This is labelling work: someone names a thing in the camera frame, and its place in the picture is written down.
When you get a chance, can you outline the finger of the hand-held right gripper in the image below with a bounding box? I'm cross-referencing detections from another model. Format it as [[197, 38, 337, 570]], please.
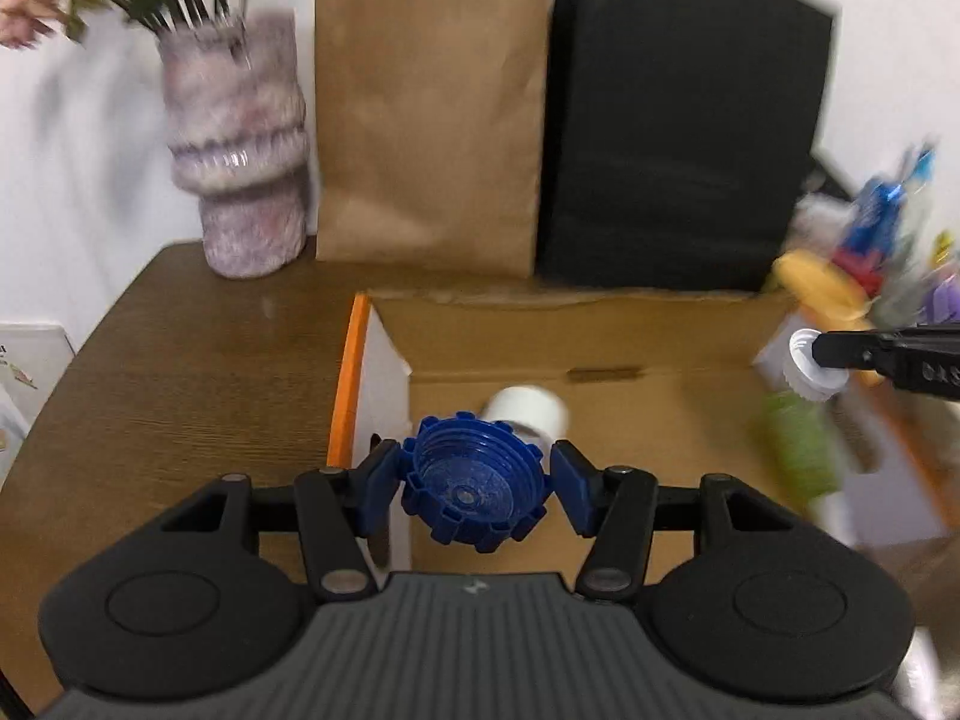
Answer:
[[812, 326, 893, 376]]

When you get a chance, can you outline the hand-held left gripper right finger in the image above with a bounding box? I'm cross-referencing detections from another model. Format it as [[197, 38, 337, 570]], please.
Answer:
[[551, 441, 800, 605]]

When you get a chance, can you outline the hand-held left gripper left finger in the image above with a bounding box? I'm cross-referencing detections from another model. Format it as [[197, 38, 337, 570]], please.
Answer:
[[161, 439, 402, 602]]

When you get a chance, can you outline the blue ribbed plastic cap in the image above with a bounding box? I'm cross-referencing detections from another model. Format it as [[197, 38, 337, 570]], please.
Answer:
[[400, 412, 548, 550]]

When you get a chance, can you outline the green bottle with white neck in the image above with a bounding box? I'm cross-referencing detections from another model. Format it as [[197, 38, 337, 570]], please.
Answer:
[[759, 328, 860, 541]]

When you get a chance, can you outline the orange pumpkin-print cardboard box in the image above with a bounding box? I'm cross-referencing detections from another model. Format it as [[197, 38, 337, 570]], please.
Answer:
[[328, 289, 957, 586]]

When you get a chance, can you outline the purple plastic bag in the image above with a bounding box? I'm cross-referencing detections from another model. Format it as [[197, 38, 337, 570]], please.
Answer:
[[919, 229, 960, 327]]

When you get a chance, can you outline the yellow mug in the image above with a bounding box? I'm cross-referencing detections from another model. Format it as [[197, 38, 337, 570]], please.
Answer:
[[772, 251, 886, 391]]

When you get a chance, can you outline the clear jar with black lid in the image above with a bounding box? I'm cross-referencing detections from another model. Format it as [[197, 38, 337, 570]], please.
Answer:
[[791, 154, 860, 256]]

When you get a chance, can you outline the black paper bag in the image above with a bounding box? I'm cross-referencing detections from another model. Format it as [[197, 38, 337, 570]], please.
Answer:
[[534, 0, 837, 293]]

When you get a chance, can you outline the pink mottled vase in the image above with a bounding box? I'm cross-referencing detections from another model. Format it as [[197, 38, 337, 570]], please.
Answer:
[[160, 11, 310, 280]]

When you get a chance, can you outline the brown paper bag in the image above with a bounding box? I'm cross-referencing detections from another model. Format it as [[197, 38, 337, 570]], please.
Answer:
[[313, 0, 552, 277]]

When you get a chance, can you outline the white paper sheet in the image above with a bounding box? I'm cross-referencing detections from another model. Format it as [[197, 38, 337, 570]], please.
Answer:
[[0, 322, 76, 466]]

